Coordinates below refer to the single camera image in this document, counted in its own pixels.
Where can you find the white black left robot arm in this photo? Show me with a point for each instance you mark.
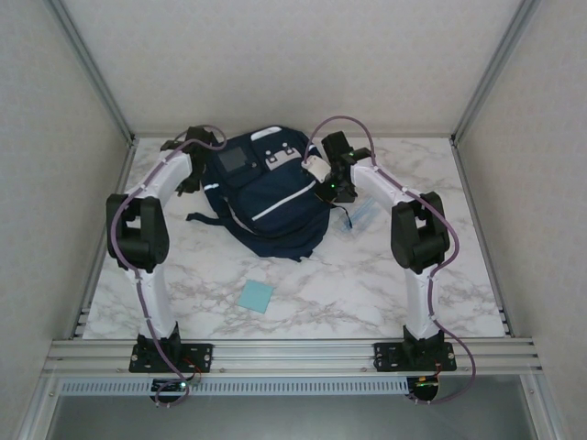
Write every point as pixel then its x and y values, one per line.
pixel 160 179

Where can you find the light blue sticky note pad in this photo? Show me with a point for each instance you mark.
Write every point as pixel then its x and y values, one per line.
pixel 256 297

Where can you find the aluminium table side rail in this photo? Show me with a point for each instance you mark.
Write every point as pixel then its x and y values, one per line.
pixel 465 183
pixel 122 181

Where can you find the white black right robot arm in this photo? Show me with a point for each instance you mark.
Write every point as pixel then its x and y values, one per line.
pixel 380 188

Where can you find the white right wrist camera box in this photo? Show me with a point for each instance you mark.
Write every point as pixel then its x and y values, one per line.
pixel 317 167

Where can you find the navy blue backpack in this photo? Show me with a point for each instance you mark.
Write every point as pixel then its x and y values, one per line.
pixel 275 229

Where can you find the aluminium mounting rail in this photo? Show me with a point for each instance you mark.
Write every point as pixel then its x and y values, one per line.
pixel 298 355

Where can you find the thin aluminium table edge bar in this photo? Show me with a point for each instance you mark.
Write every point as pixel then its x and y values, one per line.
pixel 413 135

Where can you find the aluminium frame post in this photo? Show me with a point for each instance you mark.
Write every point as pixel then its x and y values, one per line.
pixel 91 69
pixel 490 69
pixel 546 412
pixel 39 412

